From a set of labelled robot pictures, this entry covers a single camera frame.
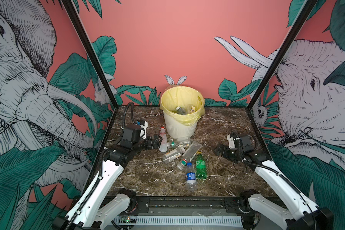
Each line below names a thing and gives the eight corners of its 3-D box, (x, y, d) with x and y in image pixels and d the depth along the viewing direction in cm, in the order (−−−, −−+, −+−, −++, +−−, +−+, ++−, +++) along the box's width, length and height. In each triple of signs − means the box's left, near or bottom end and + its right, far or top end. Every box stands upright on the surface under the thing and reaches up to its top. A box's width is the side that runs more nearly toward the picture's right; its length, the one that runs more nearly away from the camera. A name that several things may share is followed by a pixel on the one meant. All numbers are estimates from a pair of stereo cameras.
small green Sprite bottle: (196, 179, 85) (197, 176, 80) (194, 155, 95) (195, 151, 90) (205, 179, 85) (207, 176, 80) (202, 155, 95) (204, 151, 90)
